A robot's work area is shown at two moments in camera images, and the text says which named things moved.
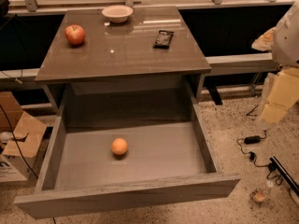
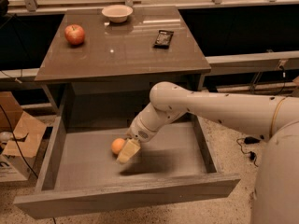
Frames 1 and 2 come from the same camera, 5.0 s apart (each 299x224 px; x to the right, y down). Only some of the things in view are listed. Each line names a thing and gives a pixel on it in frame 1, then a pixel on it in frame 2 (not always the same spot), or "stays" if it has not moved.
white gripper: (287, 42) -> (139, 132)
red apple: (75, 35) stays
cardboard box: (27, 132) stays
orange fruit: (119, 146) stays
